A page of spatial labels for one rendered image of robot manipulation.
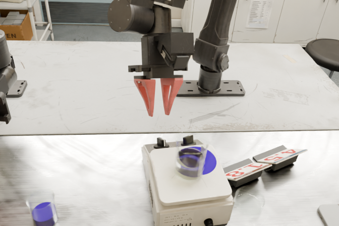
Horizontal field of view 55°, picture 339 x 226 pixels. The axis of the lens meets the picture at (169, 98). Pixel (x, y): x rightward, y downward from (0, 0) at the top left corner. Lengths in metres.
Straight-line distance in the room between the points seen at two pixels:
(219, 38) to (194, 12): 2.15
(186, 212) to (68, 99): 0.48
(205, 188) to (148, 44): 0.27
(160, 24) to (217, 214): 0.35
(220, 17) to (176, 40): 0.29
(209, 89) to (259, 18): 2.28
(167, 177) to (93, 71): 0.53
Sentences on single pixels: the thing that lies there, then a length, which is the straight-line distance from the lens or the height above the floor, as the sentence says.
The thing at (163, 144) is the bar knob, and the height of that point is 0.96.
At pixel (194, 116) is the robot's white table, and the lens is 0.82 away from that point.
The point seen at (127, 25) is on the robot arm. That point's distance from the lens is 0.55.
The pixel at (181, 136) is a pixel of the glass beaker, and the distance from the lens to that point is 0.54.
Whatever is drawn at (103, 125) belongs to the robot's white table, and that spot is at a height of 0.90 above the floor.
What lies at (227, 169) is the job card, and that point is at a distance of 0.70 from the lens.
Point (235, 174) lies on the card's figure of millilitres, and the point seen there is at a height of 0.92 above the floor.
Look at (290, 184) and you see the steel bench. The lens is 0.72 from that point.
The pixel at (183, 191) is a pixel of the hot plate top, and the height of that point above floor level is 0.99.
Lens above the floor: 1.41
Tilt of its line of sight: 35 degrees down
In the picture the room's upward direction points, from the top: 4 degrees clockwise
